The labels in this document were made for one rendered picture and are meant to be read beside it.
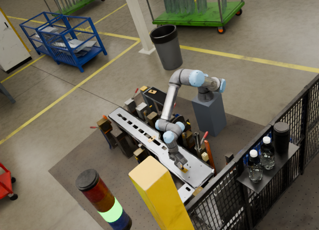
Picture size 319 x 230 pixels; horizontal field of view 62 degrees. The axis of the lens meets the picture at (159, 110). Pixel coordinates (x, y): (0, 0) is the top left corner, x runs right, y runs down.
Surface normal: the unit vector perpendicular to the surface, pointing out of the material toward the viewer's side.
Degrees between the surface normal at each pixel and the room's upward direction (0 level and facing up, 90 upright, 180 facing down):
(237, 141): 0
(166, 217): 90
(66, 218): 0
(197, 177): 0
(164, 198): 90
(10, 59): 90
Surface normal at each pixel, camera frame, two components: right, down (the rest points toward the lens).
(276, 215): -0.29, -0.73
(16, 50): 0.69, 0.29
